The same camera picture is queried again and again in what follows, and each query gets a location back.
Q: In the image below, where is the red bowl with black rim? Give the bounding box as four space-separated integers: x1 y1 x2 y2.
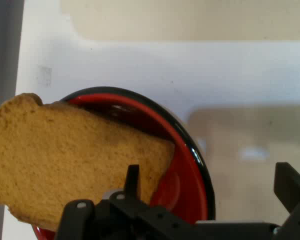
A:
31 86 217 240

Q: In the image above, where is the slice of toast bread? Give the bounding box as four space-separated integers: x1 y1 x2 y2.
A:
0 92 176 232

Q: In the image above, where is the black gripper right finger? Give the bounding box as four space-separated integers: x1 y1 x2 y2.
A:
273 162 300 240

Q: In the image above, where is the grey metal frame post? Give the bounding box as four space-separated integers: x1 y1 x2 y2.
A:
0 0 25 240

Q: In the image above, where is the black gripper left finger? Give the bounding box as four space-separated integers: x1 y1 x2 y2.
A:
54 164 198 240

